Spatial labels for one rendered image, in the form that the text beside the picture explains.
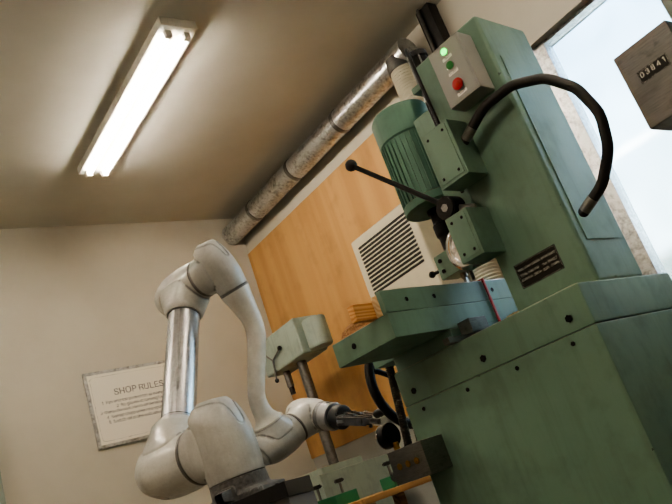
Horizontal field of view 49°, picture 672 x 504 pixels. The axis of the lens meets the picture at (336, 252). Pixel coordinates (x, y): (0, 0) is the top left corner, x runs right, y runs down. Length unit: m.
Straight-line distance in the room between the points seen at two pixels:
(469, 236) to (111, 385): 3.28
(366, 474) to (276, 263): 1.71
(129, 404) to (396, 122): 3.05
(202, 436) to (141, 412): 2.73
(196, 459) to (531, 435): 0.85
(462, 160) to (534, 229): 0.23
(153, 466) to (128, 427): 2.54
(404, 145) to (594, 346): 0.80
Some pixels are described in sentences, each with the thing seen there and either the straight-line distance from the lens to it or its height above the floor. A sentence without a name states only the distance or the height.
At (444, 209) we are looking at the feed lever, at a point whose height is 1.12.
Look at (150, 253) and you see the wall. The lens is 5.13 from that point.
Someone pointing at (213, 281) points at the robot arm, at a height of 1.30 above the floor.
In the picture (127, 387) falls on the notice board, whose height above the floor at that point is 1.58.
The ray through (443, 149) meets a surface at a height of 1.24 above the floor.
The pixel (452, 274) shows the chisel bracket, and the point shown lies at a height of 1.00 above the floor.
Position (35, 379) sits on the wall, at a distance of 4.60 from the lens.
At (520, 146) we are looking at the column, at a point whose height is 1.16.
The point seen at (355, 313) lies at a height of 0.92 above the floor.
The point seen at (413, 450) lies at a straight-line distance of 1.80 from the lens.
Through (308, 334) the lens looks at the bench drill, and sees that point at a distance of 4.14.
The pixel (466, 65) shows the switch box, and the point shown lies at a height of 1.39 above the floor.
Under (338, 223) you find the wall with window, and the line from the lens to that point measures 4.55.
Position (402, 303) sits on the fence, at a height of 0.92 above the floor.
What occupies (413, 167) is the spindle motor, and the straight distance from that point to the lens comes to 2.02.
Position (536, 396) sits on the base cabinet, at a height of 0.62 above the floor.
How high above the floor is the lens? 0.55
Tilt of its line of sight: 18 degrees up
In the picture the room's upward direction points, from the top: 19 degrees counter-clockwise
